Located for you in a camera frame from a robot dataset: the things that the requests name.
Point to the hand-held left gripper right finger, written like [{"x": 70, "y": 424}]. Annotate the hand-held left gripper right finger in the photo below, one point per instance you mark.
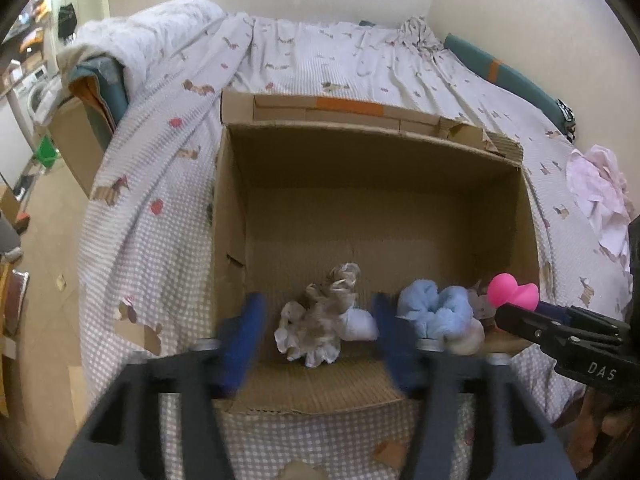
[{"x": 397, "y": 345}]

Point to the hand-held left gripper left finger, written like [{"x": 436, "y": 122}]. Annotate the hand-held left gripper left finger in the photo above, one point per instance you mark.
[{"x": 242, "y": 345}]

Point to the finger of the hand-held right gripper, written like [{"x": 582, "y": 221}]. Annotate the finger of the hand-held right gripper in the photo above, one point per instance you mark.
[
  {"x": 535, "y": 327},
  {"x": 555, "y": 312}
]

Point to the white sock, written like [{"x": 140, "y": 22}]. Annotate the white sock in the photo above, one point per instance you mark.
[{"x": 361, "y": 325}]

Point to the pink heart sponge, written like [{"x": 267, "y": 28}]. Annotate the pink heart sponge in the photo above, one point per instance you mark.
[{"x": 510, "y": 290}]

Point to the white frilly scrunchie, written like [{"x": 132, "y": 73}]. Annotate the white frilly scrunchie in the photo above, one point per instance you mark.
[{"x": 292, "y": 327}]

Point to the light blue fluffy scrunchie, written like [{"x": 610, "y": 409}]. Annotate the light blue fluffy scrunchie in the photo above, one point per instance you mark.
[{"x": 445, "y": 310}]

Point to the peach soft sponge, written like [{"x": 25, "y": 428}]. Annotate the peach soft sponge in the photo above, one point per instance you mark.
[{"x": 466, "y": 340}]

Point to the beige frilly scrunchie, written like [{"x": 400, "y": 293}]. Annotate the beige frilly scrunchie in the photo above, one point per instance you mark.
[{"x": 337, "y": 282}]

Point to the cardboard box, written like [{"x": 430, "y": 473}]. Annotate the cardboard box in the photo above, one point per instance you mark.
[{"x": 375, "y": 210}]

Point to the person's right hand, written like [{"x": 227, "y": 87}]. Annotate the person's right hand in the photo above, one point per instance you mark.
[{"x": 595, "y": 430}]

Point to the pale pink clothes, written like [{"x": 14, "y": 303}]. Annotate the pale pink clothes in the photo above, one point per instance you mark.
[{"x": 597, "y": 195}]

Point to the paper scrap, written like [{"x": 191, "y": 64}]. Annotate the paper scrap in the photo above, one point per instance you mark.
[{"x": 61, "y": 282}]

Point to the black white patterned cloth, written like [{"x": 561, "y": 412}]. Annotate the black white patterned cloth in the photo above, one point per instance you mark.
[{"x": 565, "y": 117}]

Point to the silver foil mat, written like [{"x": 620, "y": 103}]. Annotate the silver foil mat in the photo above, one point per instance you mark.
[{"x": 17, "y": 305}]

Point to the teal pillow orange stripe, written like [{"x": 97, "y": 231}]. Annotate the teal pillow orange stripe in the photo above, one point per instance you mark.
[{"x": 505, "y": 72}]

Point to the grey bin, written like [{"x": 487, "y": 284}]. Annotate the grey bin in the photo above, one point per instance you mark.
[{"x": 9, "y": 235}]

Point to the wooden nightstand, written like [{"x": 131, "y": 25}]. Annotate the wooden nightstand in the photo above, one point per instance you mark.
[{"x": 77, "y": 145}]

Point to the green dustpan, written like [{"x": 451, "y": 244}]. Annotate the green dustpan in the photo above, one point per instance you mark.
[{"x": 47, "y": 152}]

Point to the teal cushion orange trim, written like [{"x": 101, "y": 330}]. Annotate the teal cushion orange trim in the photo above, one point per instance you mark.
[{"x": 97, "y": 90}]

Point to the crumpled dotted cloth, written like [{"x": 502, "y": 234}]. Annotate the crumpled dotted cloth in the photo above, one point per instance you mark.
[{"x": 420, "y": 32}]

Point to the white washing machine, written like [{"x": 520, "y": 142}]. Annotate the white washing machine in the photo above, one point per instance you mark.
[{"x": 30, "y": 100}]

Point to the white printed duvet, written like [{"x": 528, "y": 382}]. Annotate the white printed duvet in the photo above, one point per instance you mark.
[{"x": 150, "y": 30}]

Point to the black hanging garment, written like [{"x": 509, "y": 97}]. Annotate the black hanging garment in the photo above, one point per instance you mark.
[{"x": 67, "y": 20}]

